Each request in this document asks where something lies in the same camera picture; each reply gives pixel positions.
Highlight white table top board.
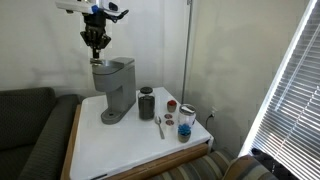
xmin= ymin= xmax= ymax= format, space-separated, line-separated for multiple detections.
xmin=69 ymin=87 xmax=213 ymax=180

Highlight wooden table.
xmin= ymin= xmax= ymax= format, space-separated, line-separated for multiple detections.
xmin=60 ymin=104 xmax=213 ymax=180

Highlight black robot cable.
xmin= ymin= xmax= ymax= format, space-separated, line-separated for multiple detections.
xmin=103 ymin=9 xmax=130 ymax=24

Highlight coffee pod far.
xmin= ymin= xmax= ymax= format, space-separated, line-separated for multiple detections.
xmin=164 ymin=114 xmax=173 ymax=119

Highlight striped sofa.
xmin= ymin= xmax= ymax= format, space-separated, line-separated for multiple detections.
xmin=146 ymin=149 xmax=279 ymax=180

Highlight coffee pod near spoon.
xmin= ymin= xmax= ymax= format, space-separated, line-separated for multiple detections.
xmin=166 ymin=120 xmax=174 ymax=126

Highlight window blinds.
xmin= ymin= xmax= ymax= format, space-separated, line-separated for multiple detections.
xmin=239 ymin=0 xmax=320 ymax=180

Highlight dark coffee glass jar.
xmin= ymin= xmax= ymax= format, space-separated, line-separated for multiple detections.
xmin=138 ymin=87 xmax=155 ymax=120

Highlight wall outlet with plug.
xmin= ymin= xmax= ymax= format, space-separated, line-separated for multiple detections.
xmin=205 ymin=107 xmax=217 ymax=129

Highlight metal spoon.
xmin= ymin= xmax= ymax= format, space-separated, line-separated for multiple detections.
xmin=155 ymin=116 xmax=165 ymax=139

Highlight dark grey sofa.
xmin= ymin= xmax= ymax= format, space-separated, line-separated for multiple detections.
xmin=0 ymin=87 xmax=79 ymax=180

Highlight blue succulent in pot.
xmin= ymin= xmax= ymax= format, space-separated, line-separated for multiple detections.
xmin=178 ymin=124 xmax=191 ymax=143

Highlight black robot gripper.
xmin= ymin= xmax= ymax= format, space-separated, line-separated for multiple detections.
xmin=80 ymin=14 xmax=111 ymax=59

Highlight grey coffee maker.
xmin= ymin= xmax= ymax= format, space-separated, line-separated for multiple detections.
xmin=90 ymin=57 xmax=136 ymax=125

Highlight red coffee pod cup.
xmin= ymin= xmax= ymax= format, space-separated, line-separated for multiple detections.
xmin=167 ymin=100 xmax=177 ymax=112

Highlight clear glass jar silver lid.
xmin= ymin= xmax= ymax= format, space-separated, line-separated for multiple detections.
xmin=178 ymin=104 xmax=196 ymax=127

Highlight striped sofa cushion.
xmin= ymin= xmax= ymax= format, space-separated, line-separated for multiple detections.
xmin=222 ymin=155 xmax=278 ymax=180

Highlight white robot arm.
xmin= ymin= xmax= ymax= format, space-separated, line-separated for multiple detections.
xmin=55 ymin=0 xmax=128 ymax=59

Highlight metal floor lamp pole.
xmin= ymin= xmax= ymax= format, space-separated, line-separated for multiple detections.
xmin=181 ymin=0 xmax=193 ymax=103

